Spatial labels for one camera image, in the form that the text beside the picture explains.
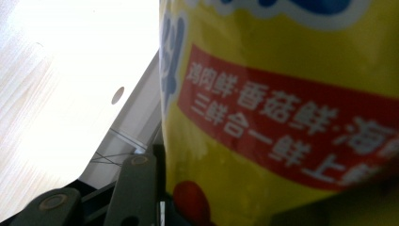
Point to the yellow seasoning bag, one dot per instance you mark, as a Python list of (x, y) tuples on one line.
[(282, 109)]

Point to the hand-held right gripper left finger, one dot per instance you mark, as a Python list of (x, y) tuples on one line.
[(159, 169)]

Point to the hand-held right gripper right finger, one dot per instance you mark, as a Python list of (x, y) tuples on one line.
[(360, 204)]

